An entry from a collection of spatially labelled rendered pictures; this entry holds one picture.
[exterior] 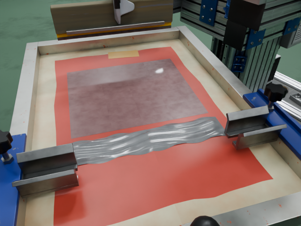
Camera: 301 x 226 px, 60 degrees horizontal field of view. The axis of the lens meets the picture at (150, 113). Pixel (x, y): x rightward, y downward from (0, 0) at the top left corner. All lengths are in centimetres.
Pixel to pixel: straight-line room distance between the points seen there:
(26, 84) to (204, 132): 48
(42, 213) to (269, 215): 38
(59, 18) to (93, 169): 45
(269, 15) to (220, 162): 58
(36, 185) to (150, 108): 33
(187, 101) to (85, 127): 27
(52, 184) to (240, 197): 33
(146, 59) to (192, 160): 44
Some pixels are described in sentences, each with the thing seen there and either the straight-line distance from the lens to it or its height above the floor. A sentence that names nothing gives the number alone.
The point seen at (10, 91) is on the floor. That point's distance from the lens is 273.
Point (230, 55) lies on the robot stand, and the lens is 137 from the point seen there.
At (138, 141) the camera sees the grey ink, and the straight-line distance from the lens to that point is 58.
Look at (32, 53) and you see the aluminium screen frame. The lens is 94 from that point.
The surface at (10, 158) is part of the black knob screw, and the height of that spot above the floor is 101.
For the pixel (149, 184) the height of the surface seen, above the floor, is 95.
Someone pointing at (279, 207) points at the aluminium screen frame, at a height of 99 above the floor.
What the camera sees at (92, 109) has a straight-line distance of 69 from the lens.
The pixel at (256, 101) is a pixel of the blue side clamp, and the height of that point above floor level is 100.
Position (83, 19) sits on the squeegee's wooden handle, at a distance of 82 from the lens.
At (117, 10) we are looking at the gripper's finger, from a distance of 80.
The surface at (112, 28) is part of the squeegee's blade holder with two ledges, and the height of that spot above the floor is 108.
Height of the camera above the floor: 138
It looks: 40 degrees down
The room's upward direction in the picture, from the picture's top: straight up
